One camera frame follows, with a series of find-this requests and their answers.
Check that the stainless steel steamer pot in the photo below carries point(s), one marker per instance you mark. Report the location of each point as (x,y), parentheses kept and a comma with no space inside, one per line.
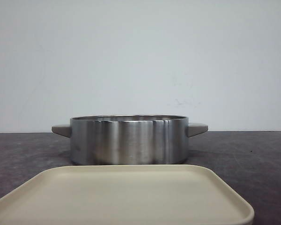
(129,139)

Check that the cream rectangular plastic tray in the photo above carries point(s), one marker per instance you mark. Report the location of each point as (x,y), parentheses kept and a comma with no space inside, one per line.
(125,195)

